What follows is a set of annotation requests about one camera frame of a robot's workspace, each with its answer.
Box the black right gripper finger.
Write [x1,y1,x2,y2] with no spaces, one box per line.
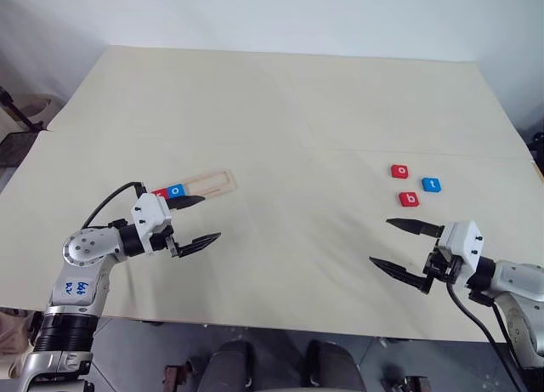
[368,256,435,296]
[385,218,444,241]

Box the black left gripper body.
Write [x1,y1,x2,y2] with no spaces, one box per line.
[149,222,182,262]

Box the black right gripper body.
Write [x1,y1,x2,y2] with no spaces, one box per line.
[422,243,463,287]

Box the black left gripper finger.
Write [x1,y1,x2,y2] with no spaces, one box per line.
[172,232,223,261]
[165,195,206,212]

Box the wooden letter tray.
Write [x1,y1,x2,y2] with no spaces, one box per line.
[150,168,236,200]

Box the dark rounded shape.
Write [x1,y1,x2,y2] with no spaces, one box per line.
[303,339,367,392]
[205,340,257,392]

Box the black equipment beside table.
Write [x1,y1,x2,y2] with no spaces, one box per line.
[526,130,544,164]

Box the beige round object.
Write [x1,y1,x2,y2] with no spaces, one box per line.
[20,95,57,122]

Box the brown bag under table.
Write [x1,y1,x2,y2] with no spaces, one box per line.
[0,309,36,378]

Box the black metal stand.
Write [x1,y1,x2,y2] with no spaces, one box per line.
[0,85,50,134]

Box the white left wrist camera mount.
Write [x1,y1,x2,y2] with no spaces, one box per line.
[130,192,173,255]

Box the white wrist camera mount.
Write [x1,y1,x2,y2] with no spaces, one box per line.
[130,192,173,255]
[437,220,484,275]

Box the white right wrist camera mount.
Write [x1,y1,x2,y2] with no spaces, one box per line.
[437,220,484,275]

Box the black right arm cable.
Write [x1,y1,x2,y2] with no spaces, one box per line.
[445,273,528,392]

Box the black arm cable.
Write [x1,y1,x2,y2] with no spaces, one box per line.
[445,273,528,392]
[82,181,148,230]

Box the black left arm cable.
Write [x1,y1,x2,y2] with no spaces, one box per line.
[82,181,148,230]

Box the brown rusty bracket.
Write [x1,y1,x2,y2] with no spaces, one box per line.
[162,363,193,392]

